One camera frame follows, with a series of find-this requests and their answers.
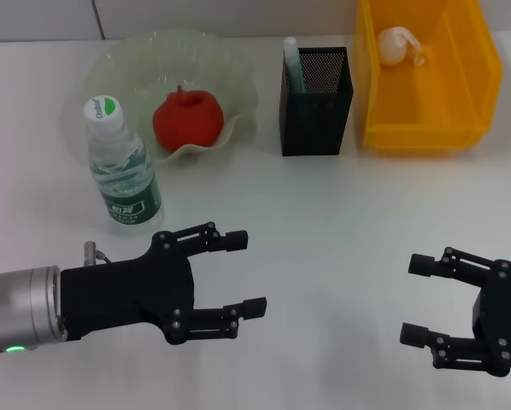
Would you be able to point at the green utility knife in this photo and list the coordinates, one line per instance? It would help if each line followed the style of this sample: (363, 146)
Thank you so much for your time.
(293, 60)

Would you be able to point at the green glass fruit plate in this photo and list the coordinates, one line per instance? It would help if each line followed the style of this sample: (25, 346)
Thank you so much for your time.
(225, 72)

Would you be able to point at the black mesh pen holder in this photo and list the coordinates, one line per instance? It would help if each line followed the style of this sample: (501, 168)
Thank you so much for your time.
(311, 124)

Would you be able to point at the yellow plastic bin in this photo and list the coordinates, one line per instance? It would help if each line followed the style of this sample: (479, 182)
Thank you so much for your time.
(426, 128)

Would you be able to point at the green label water bottle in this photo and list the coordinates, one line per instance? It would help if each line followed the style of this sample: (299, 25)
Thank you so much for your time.
(127, 188)

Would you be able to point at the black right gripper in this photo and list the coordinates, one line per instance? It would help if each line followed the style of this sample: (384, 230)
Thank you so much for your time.
(503, 320)

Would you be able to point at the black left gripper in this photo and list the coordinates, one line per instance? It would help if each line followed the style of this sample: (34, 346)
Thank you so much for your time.
(127, 292)

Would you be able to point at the white paper ball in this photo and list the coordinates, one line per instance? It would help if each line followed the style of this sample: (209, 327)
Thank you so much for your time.
(392, 45)

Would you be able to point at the red-orange fruit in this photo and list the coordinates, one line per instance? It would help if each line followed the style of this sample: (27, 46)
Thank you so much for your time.
(187, 119)

